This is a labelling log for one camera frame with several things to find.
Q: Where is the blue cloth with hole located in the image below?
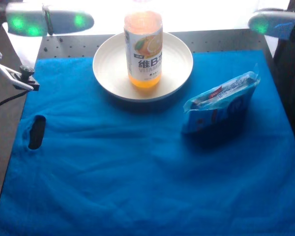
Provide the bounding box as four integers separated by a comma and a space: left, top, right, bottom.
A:
0, 50, 295, 236

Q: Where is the orange juice bottle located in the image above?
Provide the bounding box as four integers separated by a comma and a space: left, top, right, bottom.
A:
123, 11, 164, 89

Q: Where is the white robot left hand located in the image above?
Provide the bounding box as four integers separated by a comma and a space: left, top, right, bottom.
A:
4, 3, 95, 38

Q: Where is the white round plate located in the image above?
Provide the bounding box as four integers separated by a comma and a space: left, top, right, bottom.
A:
92, 30, 194, 102

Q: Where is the black camera cable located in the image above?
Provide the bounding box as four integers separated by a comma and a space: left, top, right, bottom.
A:
0, 89, 32, 116

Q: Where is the blue plastic snack package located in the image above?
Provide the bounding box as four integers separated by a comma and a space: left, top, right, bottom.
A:
182, 63, 262, 135

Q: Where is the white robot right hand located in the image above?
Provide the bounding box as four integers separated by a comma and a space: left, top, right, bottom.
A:
247, 7, 295, 45

